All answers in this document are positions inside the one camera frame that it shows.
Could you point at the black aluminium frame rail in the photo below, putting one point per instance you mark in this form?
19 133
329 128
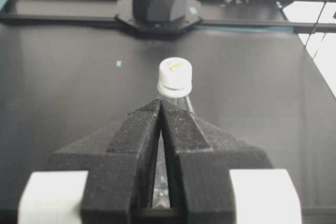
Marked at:
221 13

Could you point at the white bottle cap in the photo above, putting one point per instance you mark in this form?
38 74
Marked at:
175 77

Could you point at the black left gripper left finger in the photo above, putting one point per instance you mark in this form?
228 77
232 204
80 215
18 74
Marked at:
99 178

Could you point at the clear plastic bottle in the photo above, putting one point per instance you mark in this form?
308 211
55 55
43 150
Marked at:
161 189

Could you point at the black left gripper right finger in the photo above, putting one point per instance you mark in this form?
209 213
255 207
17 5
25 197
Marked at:
216 178

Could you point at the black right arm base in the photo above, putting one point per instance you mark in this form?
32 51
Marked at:
159 16

